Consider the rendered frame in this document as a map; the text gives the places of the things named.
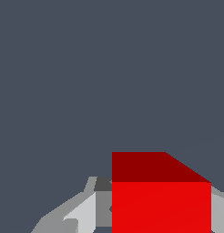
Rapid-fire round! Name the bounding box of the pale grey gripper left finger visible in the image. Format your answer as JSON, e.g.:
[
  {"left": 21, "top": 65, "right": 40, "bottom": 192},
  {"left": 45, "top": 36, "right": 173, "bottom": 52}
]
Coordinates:
[{"left": 30, "top": 176, "right": 113, "bottom": 233}]

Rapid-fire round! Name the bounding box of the red cube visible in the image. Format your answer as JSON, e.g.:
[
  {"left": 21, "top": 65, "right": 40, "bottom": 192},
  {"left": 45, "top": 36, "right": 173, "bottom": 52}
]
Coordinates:
[{"left": 111, "top": 151, "right": 212, "bottom": 233}]

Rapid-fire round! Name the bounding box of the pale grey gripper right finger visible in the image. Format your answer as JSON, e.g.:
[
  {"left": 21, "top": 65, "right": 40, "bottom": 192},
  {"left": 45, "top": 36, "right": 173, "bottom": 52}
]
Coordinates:
[{"left": 210, "top": 187, "right": 224, "bottom": 233}]

